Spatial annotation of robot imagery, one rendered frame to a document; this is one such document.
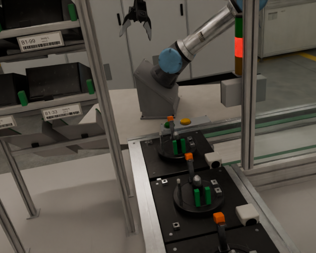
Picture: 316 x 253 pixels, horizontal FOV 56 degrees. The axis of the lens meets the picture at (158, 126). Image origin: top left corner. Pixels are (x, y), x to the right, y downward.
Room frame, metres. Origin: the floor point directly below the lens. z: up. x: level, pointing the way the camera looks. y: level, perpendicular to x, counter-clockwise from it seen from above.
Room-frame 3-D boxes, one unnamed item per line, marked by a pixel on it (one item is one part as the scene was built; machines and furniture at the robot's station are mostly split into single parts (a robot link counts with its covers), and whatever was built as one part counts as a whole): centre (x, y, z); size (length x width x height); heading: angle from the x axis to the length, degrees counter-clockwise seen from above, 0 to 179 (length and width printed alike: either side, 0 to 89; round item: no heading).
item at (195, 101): (1.48, -0.04, 0.84); 0.90 x 0.70 x 0.03; 77
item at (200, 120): (1.10, -0.12, 0.93); 0.21 x 0.07 x 0.06; 96
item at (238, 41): (0.78, -0.26, 1.34); 0.05 x 0.05 x 0.05
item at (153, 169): (0.88, -0.06, 0.96); 0.24 x 0.24 x 0.02; 6
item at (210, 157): (0.79, -0.16, 0.97); 0.05 x 0.05 x 0.04; 6
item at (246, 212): (0.63, -0.08, 1.01); 0.24 x 0.24 x 0.13; 6
